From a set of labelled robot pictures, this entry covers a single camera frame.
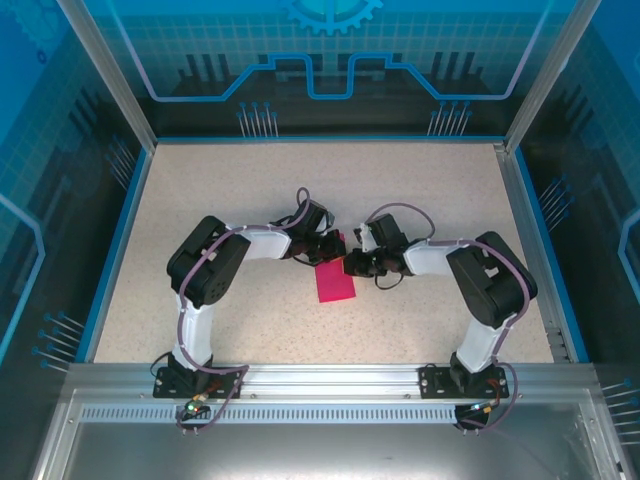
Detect pink square paper sheet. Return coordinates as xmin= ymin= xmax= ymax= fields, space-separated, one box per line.
xmin=314 ymin=229 xmax=358 ymax=304

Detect shiny metal sheet tray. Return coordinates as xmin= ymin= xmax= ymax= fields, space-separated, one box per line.
xmin=29 ymin=389 xmax=626 ymax=480

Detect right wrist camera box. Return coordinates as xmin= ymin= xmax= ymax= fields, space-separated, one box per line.
xmin=352 ymin=224 xmax=377 ymax=252

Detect thin black right gripper wire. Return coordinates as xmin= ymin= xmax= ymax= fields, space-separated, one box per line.
xmin=373 ymin=271 xmax=405 ymax=292

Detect aluminium mounting rail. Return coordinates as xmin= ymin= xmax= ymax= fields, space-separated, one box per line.
xmin=67 ymin=362 xmax=597 ymax=402

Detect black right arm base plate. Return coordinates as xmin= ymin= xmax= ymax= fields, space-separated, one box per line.
xmin=418 ymin=364 xmax=511 ymax=400

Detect aluminium table side rail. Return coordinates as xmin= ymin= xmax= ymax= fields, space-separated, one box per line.
xmin=492 ymin=142 xmax=574 ymax=364

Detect slotted grey cable duct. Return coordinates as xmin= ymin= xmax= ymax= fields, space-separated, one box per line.
xmin=79 ymin=405 xmax=501 ymax=424

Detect right cable connector with LED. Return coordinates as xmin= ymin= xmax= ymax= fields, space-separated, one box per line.
xmin=467 ymin=398 xmax=502 ymax=417

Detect cable connector with led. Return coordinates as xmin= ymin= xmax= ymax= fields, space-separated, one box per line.
xmin=467 ymin=398 xmax=502 ymax=417
xmin=180 ymin=392 xmax=210 ymax=419

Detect left cable connector with LED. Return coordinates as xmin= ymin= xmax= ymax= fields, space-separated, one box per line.
xmin=180 ymin=392 xmax=210 ymax=419

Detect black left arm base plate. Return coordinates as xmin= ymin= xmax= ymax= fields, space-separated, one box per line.
xmin=152 ymin=367 xmax=245 ymax=400

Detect aluminium frame post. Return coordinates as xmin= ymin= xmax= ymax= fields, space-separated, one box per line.
xmin=502 ymin=0 xmax=605 ymax=151
xmin=56 ymin=0 xmax=159 ymax=151

